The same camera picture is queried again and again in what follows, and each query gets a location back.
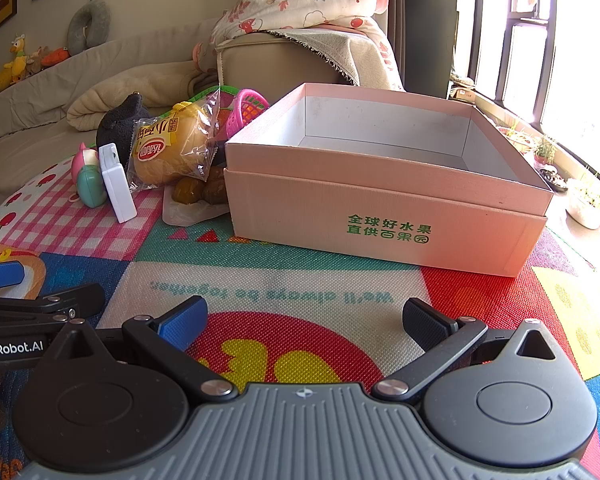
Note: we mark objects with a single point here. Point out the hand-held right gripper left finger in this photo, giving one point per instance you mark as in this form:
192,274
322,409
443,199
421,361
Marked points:
180,327

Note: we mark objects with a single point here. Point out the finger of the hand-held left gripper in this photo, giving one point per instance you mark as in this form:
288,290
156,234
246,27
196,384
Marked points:
0,275
75,300

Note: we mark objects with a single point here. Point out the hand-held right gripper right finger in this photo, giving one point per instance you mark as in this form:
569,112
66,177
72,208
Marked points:
424,327

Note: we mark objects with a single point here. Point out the pink and teal toy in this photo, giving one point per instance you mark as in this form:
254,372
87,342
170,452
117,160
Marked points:
90,185

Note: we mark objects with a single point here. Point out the small white box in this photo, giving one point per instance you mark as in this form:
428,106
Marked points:
117,185

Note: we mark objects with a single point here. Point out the pink cardboard box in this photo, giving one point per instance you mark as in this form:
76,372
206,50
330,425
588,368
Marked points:
380,200

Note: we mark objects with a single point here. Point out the chestnut plastic packet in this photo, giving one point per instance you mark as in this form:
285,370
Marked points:
190,192

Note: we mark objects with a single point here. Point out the bread bun plastic packet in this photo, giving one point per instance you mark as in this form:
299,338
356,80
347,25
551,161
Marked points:
172,147

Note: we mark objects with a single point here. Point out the black plush toy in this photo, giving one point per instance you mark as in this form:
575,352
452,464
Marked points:
120,125

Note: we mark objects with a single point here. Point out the pink toy basket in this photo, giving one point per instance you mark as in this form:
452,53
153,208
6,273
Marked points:
245,110

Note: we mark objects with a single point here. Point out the grey sofa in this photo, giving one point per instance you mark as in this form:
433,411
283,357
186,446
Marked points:
20,145

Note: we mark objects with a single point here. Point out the colourful printed play mat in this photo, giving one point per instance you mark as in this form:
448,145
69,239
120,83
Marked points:
305,260

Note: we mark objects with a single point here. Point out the dark bowl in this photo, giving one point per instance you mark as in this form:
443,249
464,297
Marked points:
552,179

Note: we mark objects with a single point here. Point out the white flower pot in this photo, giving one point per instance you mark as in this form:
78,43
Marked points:
587,210

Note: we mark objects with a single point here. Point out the yellow plush toy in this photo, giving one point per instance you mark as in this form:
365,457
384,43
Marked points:
15,67

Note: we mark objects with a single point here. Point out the red flower pot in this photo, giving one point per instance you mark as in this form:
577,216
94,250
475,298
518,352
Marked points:
517,139

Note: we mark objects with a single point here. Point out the small plant pot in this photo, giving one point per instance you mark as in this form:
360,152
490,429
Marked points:
545,154

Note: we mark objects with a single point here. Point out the tan plush toy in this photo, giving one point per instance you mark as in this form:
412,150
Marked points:
35,62

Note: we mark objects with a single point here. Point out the folded beige blanket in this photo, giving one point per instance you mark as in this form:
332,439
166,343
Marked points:
130,85

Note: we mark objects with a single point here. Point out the orange carrot plush toy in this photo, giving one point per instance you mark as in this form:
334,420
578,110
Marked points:
57,55

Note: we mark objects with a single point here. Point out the cardboard pieces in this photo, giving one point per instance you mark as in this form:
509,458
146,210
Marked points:
462,92

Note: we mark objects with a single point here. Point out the grey neck pillow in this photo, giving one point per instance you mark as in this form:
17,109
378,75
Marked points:
100,15

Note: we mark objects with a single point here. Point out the grey fringed cloth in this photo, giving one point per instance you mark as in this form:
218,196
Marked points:
340,47

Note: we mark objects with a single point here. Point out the grey curtain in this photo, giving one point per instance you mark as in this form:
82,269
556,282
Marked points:
420,25

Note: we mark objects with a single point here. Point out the floral quilt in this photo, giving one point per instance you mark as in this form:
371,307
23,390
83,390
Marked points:
305,0

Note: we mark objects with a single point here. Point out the black window frame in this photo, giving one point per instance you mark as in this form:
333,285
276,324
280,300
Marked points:
500,75

